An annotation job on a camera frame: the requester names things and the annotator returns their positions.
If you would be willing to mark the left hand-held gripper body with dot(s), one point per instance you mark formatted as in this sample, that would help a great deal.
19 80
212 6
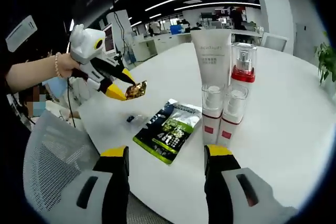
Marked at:
84 45

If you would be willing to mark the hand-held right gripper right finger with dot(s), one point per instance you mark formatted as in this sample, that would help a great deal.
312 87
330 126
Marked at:
218 182

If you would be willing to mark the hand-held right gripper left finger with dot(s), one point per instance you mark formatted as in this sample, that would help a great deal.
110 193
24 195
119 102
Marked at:
115 182

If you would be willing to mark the gold foil skincare sachet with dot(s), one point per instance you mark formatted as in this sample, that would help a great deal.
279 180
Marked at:
136 90

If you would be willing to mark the white pump skincare bottle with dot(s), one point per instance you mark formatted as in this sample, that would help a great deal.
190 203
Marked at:
232 121
211 119

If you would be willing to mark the black green skincare packet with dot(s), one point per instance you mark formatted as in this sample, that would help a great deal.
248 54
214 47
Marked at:
170 132

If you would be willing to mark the white skincare tube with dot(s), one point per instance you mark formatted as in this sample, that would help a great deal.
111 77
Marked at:
211 58

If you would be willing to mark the blue storage crate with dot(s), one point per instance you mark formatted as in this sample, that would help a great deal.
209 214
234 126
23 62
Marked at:
177 29

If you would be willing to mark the person's left hand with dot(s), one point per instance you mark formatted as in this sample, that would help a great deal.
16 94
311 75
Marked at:
68 64

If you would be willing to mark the computer monitor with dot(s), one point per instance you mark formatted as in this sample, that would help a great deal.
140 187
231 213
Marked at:
109 39

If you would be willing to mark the white office desk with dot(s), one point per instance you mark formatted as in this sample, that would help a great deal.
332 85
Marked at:
147 47
246 35

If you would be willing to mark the white mesh office chair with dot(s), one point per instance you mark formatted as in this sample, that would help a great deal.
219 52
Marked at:
52 150

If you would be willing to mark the person's dark shirt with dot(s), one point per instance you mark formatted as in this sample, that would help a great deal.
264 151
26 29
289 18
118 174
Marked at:
13 142

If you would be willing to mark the potted green plant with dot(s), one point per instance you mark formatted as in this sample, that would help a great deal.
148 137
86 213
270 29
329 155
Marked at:
326 58

